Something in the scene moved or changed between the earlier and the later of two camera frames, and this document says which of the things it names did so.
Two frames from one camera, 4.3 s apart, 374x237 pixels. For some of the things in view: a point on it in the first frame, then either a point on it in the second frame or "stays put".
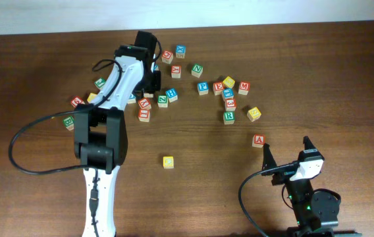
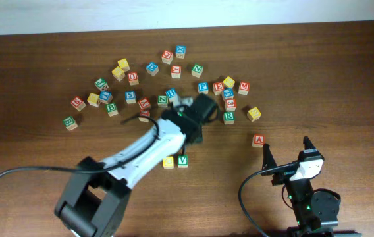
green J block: (100, 82) stays put
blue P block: (203, 88) stays put
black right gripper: (286, 174) stays put
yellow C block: (168, 162) stays put
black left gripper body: (155, 81) to (180, 105)
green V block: (148, 95) to (183, 161)
